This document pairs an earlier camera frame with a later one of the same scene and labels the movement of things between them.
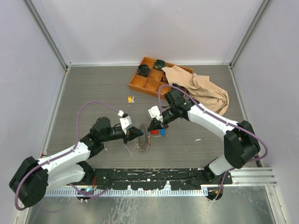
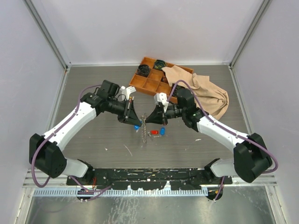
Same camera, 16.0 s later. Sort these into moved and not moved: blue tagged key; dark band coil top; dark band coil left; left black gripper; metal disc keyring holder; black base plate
Moved: metal disc keyring holder; left black gripper
Not moved: dark band coil left; blue tagged key; dark band coil top; black base plate
